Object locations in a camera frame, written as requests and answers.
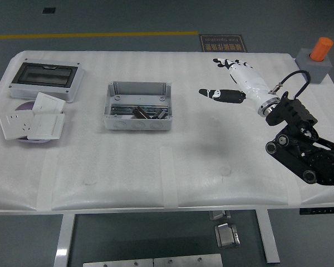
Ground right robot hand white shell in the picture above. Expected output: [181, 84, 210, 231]
[198, 57, 271, 106]

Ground open grey junction box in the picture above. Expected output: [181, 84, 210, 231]
[102, 81, 174, 131]

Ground grey distribution box dark window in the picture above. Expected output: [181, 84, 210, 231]
[8, 57, 86, 103]

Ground dark floor sign orange text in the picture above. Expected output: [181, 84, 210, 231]
[199, 34, 248, 53]

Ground grey block holder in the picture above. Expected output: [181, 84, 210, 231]
[295, 48, 332, 84]

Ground orange cylinder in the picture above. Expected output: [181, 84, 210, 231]
[309, 37, 334, 62]

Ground white tape strip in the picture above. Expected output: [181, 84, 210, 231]
[36, 151, 58, 211]
[285, 176, 303, 208]

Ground black table control panel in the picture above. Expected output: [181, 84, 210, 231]
[299, 207, 334, 215]

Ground white foam mat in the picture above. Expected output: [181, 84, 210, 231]
[0, 50, 334, 214]

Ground yellow floor tape line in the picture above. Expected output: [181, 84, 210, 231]
[0, 31, 199, 40]

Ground large metal floor socket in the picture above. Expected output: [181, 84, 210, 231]
[213, 222, 242, 249]

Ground white table leg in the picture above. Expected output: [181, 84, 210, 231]
[53, 214, 76, 267]
[254, 209, 281, 264]

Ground purple plate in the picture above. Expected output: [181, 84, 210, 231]
[15, 101, 56, 144]

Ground small metal floor bracket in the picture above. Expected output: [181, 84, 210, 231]
[208, 210, 232, 221]

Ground grey metal base plate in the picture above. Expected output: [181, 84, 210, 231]
[153, 253, 223, 267]
[82, 258, 154, 267]

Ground white wall switch panel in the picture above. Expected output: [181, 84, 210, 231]
[32, 92, 66, 114]
[27, 112, 66, 140]

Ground white wall socket panel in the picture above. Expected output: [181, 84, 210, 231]
[0, 110, 36, 140]

